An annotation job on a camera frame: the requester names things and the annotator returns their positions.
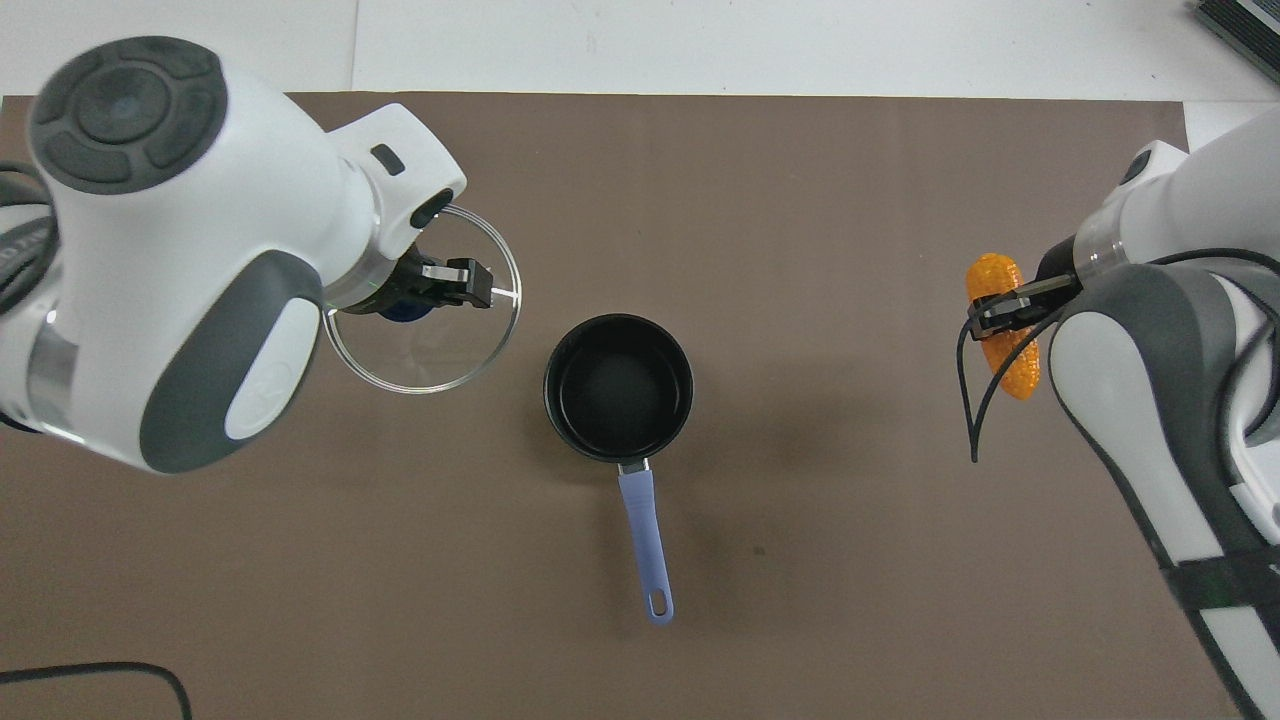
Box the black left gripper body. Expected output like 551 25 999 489
385 247 446 304

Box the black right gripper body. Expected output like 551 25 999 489
1035 237 1083 296

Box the glass lid with blue knob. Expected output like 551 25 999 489
323 203 524 394

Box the yellow corn cob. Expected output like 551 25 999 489
965 253 1043 401

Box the brown table mat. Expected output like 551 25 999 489
0 92 1241 720

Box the dark grey ribbed object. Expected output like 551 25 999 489
1193 0 1280 86

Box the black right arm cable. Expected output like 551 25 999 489
958 250 1280 463

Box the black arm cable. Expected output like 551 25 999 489
958 250 1280 463
0 662 193 720

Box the dark blue pot with handle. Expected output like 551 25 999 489
543 313 695 627

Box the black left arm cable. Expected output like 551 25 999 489
0 662 193 720

